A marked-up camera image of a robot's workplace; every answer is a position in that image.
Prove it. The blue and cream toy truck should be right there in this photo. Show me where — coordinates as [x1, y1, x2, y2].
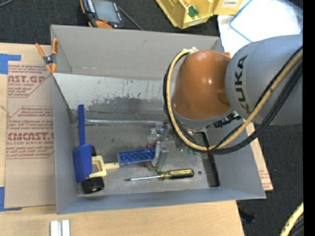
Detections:
[72, 104, 121, 195]

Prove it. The yellow and black handled screwdriver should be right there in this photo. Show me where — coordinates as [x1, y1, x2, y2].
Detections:
[124, 168, 195, 182]

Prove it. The blue flat block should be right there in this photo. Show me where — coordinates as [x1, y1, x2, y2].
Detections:
[117, 147, 158, 166]

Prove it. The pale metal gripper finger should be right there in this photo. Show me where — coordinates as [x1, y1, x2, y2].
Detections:
[147, 122, 171, 144]
[151, 141, 170, 168]

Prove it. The grey metal bin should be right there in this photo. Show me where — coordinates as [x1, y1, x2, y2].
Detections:
[50, 25, 267, 215]

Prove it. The brown cardboard board, red print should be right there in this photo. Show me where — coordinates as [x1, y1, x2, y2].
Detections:
[0, 42, 274, 212]

